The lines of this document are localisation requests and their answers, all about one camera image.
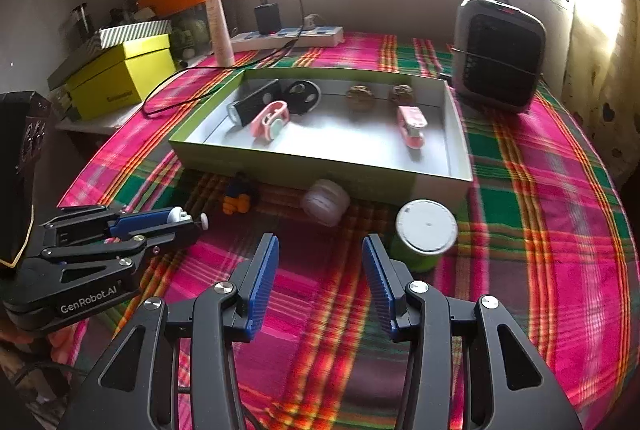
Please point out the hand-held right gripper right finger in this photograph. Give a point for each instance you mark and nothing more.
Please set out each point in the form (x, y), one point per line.
(380, 285)

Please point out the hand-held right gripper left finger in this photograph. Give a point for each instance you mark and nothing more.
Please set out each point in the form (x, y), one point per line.
(260, 285)

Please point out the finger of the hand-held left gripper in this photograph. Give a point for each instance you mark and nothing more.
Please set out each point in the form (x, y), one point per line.
(142, 221)
(170, 237)

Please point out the small white knob gadget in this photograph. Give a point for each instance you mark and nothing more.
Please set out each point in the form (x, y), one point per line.
(178, 214)

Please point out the shallow green and white box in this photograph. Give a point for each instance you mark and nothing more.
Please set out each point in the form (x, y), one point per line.
(340, 135)

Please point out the pink and white stapler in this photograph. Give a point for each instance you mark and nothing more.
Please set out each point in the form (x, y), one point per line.
(412, 130)

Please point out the round panda toy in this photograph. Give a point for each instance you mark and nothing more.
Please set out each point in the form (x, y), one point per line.
(300, 98)

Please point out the brown walnut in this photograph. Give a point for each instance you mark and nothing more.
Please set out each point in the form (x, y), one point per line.
(361, 98)
(401, 95)

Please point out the person's left hand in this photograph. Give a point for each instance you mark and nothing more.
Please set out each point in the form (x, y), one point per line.
(62, 342)

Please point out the green spool with white top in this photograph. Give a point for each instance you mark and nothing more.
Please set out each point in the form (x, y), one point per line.
(425, 225)

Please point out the blue and orange toy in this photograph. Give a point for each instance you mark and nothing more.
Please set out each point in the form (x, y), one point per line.
(237, 202)

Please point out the white shelf board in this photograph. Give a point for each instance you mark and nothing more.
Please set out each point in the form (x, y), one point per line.
(95, 123)

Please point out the dark box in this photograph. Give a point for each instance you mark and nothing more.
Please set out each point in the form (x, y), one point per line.
(20, 170)

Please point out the yellow-green shoebox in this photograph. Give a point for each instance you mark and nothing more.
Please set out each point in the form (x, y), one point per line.
(120, 80)

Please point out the pink plaid blanket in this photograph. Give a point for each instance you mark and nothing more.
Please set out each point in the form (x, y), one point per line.
(525, 235)

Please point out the black flashlight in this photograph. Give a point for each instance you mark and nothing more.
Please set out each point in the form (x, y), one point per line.
(252, 103)

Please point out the grey cardboard box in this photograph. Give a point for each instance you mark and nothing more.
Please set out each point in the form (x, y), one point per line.
(72, 65)

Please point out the striped cardboard box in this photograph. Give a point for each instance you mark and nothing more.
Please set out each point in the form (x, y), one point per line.
(135, 33)

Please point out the clear jar with green contents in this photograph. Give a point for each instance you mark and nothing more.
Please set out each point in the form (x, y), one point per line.
(192, 33)

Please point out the dark glass jar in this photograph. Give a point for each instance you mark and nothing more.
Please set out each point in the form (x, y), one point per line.
(81, 18)

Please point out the black charger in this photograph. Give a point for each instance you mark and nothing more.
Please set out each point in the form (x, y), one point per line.
(267, 18)

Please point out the white power strip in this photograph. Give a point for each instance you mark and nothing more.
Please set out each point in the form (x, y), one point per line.
(310, 38)

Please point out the grey space heater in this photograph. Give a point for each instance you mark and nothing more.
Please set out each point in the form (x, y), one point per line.
(500, 55)

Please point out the small white plug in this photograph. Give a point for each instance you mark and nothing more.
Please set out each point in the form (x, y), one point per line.
(312, 20)

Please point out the yellowish curtain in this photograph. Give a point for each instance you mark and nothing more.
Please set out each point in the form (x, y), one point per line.
(605, 45)

